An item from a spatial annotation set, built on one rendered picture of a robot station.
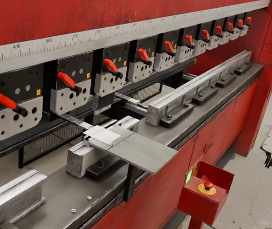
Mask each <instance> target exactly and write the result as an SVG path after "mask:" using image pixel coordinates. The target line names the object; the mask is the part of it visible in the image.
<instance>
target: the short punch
mask: <svg viewBox="0 0 272 229"><path fill-rule="evenodd" d="M114 95H115V92H113V93H110V94H108V95H105V96H103V97H101V96H98V95H95V96H94V100H93V108H92V109H93V110H94V116H95V115H97V114H99V113H101V112H103V111H105V110H107V109H109V108H111V104H112V103H114Z"/></svg>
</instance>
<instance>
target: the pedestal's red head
mask: <svg viewBox="0 0 272 229"><path fill-rule="evenodd" d="M201 158H203V155H201V157H200V158H199V159H198V160H197V161H196V163H195V164H198V161H199V160H200V159H201ZM195 164H194V165H193V166H192V167H191V168H190V170H193V167H194V166H195ZM190 170H189V171H190ZM189 171H188V172H187V173H186V174H185V180H184V184H183V187H182V190H181V194H180V197H179V201H178V206H177V209H178V210H180V211H182V212H184V213H186V214H188V215H191V216H193V217H195V218H197V219H198V220H201V221H203V222H205V223H207V224H209V225H213V223H214V221H215V220H216V218H217V216H218V215H219V213H220V211H221V209H222V207H223V206H224V204H225V202H226V200H227V196H228V193H229V190H230V187H231V184H232V181H233V178H234V175H235V174H233V173H230V172H228V171H226V170H223V169H221V168H219V167H216V166H214V165H211V164H209V163H206V162H204V161H201V164H200V167H199V168H198V172H197V175H196V177H195V176H193V175H192V177H190V179H189V180H188V182H187V183H186V184H185V182H186V179H187V175H188V173H189ZM205 181H209V182H211V183H212V184H213V187H214V188H215V190H216V193H215V194H212V195H208V194H204V193H202V192H201V191H200V190H199V188H198V186H199V185H200V184H203V183H204V182H205Z"/></svg>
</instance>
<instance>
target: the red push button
mask: <svg viewBox="0 0 272 229"><path fill-rule="evenodd" d="M203 184H204V186H205V190H207V191H209V190H210V189H211V188H212V187H213V184H212V183H211V182H209V181H205V182H204V183H203Z"/></svg>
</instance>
